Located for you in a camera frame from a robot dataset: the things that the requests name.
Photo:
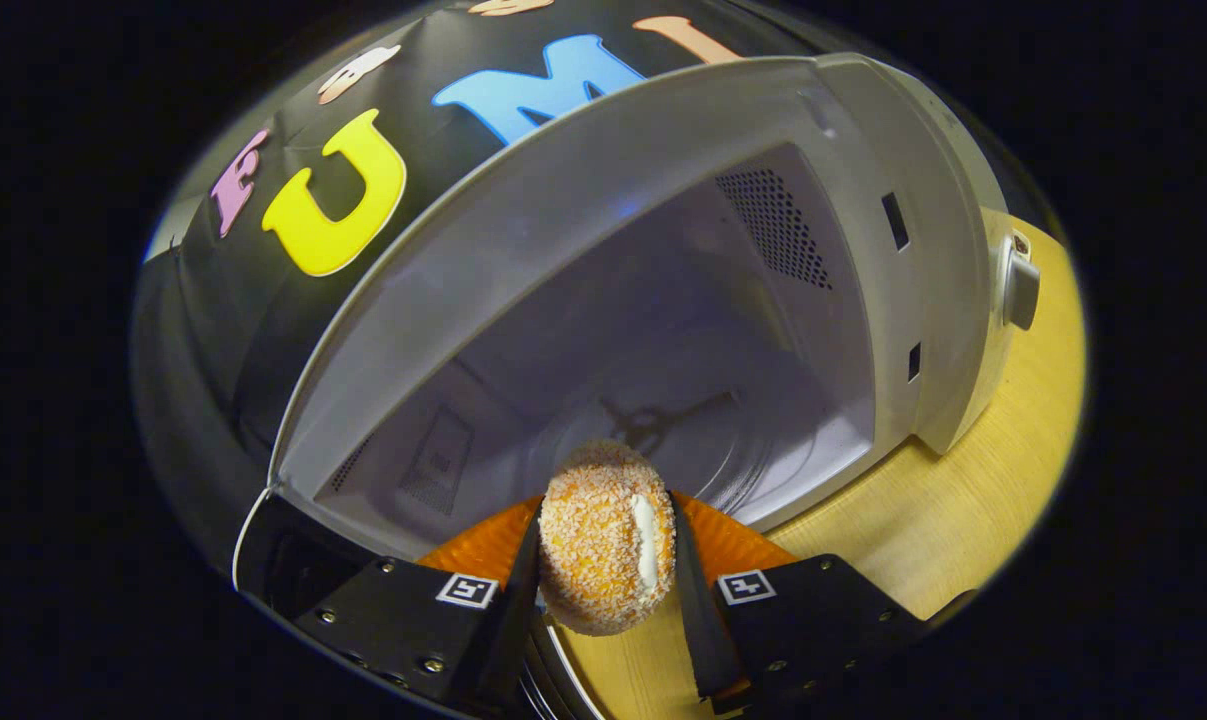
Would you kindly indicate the crumb-coated cream bread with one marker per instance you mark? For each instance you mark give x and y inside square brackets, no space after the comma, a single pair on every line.
[593,550]

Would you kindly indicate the white microwave oven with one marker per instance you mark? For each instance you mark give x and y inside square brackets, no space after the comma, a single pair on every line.
[563,200]

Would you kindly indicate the black backdrop cloth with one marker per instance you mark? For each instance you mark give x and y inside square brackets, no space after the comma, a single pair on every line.
[213,350]

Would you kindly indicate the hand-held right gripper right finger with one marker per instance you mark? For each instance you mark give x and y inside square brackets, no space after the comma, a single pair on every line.
[708,640]

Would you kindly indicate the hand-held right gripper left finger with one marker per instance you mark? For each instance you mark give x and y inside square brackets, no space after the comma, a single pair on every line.
[513,620]

